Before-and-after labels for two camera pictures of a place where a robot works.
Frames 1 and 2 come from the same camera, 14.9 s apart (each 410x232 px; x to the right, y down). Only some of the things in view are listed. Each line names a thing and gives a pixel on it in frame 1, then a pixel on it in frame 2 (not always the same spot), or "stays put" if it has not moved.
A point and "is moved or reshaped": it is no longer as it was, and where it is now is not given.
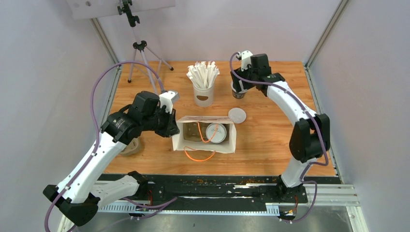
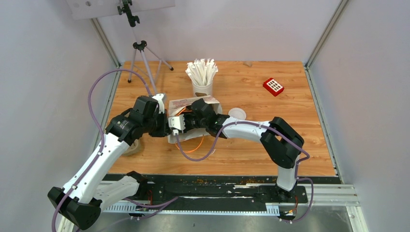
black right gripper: (236, 84) to (186, 116)
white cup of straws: (202, 75) stays put
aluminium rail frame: (320, 196) stays put
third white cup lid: (237, 115) stays put
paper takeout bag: (208, 133) is moved or reshaped
